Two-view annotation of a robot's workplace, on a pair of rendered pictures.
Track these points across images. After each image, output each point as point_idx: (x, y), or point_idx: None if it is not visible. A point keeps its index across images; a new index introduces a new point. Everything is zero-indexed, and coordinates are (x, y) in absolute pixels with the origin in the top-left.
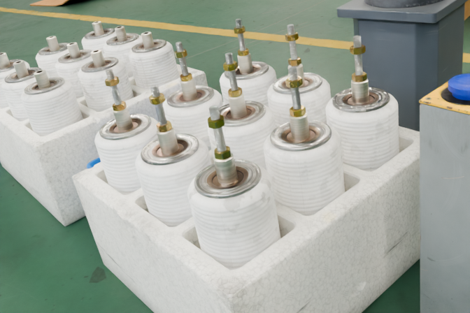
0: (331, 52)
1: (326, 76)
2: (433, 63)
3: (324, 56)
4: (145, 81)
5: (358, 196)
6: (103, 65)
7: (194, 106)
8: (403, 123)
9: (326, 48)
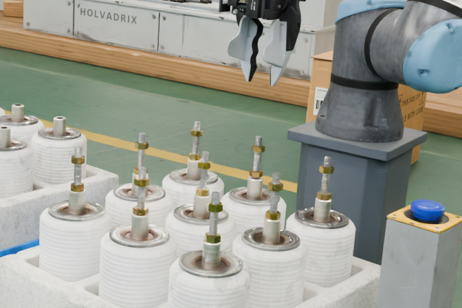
0: (243, 185)
1: None
2: (379, 203)
3: (234, 187)
4: (48, 174)
5: (318, 305)
6: (8, 145)
7: (148, 202)
8: None
9: (236, 179)
